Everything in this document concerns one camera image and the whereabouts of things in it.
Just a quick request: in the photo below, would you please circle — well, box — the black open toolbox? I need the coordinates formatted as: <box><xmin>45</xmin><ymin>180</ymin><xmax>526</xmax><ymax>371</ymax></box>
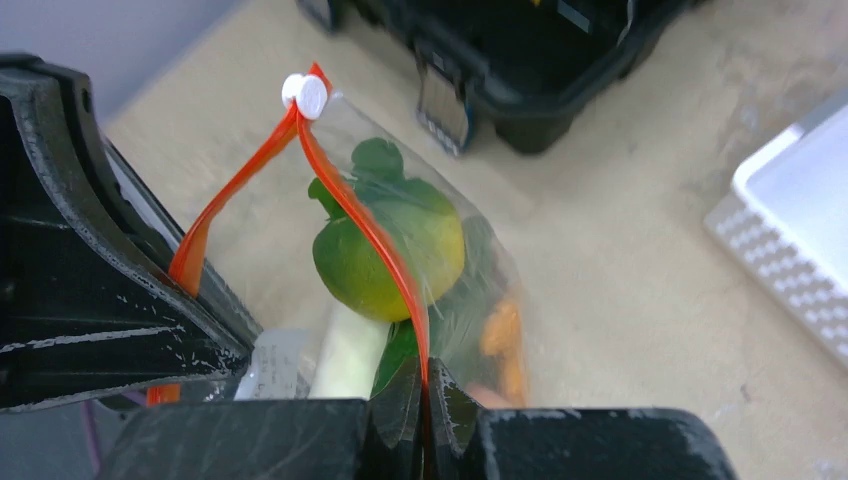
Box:
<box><xmin>301</xmin><ymin>0</ymin><xmax>693</xmax><ymax>155</ymax></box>

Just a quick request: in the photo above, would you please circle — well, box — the green cucumber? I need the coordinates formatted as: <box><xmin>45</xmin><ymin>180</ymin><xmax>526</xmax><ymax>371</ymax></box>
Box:
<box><xmin>428</xmin><ymin>215</ymin><xmax>508</xmax><ymax>386</ymax></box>

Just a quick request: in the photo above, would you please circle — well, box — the clear orange zip bag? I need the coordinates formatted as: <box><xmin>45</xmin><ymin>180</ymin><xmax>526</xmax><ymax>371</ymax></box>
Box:
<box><xmin>167</xmin><ymin>65</ymin><xmax>522</xmax><ymax>408</ymax></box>

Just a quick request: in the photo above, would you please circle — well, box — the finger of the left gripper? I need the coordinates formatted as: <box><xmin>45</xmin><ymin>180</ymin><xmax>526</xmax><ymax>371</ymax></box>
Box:
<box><xmin>1</xmin><ymin>54</ymin><xmax>260</xmax><ymax>411</ymax></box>

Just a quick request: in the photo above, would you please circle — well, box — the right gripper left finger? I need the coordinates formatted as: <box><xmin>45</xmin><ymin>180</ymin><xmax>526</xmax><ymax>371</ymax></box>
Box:
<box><xmin>97</xmin><ymin>359</ymin><xmax>422</xmax><ymax>479</ymax></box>

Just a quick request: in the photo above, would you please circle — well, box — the white plastic basket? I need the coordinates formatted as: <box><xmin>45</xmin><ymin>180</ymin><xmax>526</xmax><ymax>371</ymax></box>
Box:
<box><xmin>704</xmin><ymin>91</ymin><xmax>847</xmax><ymax>365</ymax></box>

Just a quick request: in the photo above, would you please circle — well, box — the green yellow mango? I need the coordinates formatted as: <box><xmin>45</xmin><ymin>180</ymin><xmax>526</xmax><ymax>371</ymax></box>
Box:
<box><xmin>311</xmin><ymin>177</ymin><xmax>468</xmax><ymax>325</ymax></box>

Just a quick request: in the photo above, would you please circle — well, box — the white radish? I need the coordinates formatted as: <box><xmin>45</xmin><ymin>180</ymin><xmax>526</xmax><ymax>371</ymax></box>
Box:
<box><xmin>309</xmin><ymin>303</ymin><xmax>390</xmax><ymax>399</ymax></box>

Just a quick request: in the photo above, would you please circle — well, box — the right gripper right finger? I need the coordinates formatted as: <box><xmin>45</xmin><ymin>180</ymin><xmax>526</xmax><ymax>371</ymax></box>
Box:
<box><xmin>428</xmin><ymin>359</ymin><xmax>736</xmax><ymax>479</ymax></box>

